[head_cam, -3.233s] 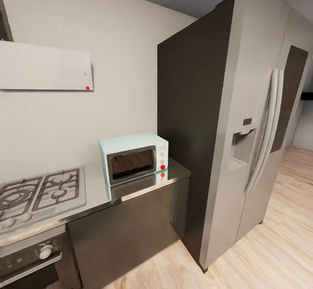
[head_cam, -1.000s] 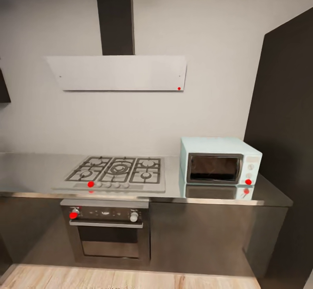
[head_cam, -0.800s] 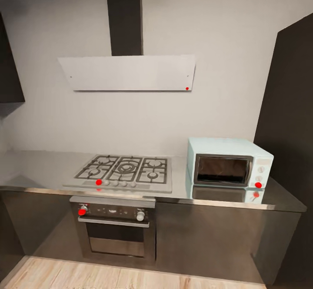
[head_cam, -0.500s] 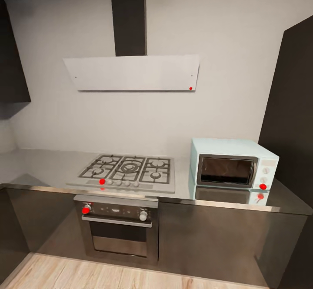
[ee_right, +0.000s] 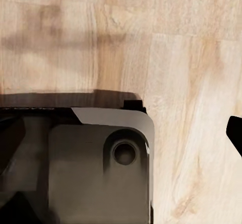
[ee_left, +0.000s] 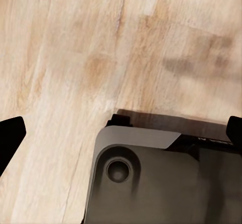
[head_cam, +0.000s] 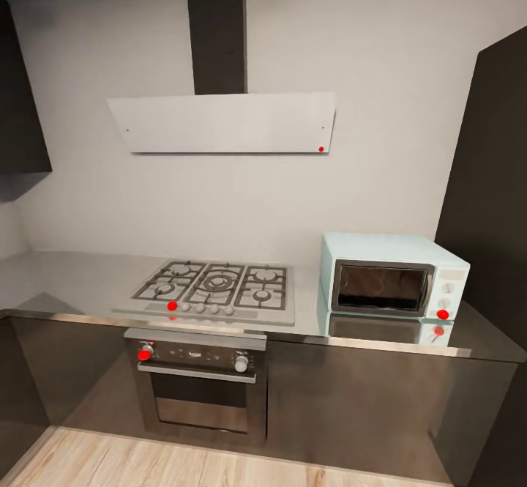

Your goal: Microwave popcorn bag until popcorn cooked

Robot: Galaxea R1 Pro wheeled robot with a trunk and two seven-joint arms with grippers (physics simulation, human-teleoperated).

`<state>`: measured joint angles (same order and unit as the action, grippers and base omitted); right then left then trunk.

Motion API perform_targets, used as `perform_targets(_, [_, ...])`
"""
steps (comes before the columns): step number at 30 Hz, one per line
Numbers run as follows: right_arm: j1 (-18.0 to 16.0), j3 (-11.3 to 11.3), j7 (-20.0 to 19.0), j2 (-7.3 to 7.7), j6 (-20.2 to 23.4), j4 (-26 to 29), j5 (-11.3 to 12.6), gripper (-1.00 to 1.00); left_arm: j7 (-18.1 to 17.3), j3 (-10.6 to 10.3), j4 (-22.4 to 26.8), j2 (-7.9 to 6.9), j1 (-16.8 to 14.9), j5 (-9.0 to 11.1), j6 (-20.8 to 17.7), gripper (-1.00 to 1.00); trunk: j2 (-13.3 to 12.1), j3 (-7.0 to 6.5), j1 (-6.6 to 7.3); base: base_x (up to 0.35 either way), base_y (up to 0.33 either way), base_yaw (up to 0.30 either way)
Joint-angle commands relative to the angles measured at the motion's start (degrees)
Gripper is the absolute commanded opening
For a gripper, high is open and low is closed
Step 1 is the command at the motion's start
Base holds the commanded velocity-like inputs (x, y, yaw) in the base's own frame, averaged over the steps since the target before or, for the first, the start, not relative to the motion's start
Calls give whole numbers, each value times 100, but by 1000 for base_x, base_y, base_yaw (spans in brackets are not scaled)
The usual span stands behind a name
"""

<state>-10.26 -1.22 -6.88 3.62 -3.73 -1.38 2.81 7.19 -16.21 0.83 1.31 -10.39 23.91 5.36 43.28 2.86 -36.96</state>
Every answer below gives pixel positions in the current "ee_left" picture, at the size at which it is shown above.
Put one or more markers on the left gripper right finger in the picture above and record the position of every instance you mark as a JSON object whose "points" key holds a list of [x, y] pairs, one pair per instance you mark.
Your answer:
{"points": [[234, 132]]}

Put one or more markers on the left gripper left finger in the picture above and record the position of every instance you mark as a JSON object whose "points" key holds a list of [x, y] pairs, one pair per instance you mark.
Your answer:
{"points": [[12, 133]]}

